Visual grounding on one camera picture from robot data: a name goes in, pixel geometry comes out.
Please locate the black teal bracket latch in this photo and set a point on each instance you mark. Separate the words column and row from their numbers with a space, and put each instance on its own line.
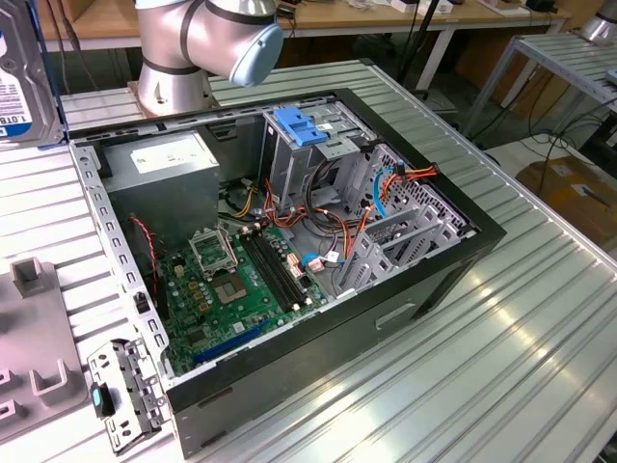
column 99, row 400

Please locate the black tripod stand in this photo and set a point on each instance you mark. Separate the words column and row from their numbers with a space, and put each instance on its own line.
column 419, row 29

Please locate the wooden desk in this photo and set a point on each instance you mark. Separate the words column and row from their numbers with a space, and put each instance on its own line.
column 366, row 19

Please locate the green motherboard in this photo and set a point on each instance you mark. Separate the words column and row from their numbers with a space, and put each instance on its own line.
column 255, row 299

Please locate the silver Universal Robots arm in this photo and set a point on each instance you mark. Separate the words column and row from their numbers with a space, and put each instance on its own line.
column 169, row 38

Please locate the black case fan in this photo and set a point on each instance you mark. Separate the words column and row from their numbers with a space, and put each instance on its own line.
column 142, row 251

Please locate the hard disk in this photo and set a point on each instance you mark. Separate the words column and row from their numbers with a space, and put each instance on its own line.
column 19, row 72

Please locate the grey metal disk bay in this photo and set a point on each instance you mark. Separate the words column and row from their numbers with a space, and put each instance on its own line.
column 376, row 251

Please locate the blue expansion slot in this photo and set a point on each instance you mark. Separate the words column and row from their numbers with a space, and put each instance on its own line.
column 231, row 342

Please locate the grey parts rack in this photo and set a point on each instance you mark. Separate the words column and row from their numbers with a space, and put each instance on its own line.
column 34, row 337

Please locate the black PC case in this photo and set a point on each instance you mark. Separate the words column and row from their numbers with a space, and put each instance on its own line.
column 313, row 366

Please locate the metal rear slot bracket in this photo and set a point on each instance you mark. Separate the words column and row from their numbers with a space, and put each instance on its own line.
column 140, row 386

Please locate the black RAM slot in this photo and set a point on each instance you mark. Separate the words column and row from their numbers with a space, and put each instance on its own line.
column 278, row 265
column 262, row 270

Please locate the brown cardboard box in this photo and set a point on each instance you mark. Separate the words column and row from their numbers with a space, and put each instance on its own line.
column 564, row 193

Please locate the blue plastic drive latch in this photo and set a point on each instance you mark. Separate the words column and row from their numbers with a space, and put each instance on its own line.
column 299, row 128

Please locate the grey power supply unit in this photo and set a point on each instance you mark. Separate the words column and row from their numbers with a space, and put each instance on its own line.
column 159, row 202

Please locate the black rear case clip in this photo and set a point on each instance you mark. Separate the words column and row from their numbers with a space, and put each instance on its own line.
column 140, row 302

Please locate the CPU socket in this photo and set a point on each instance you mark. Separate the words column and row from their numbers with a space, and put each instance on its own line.
column 231, row 289

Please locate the metal slat side table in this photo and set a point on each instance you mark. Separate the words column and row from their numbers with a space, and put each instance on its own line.
column 554, row 53

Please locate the grey optical drive cage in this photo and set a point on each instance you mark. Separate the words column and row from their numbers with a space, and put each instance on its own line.
column 284, row 169

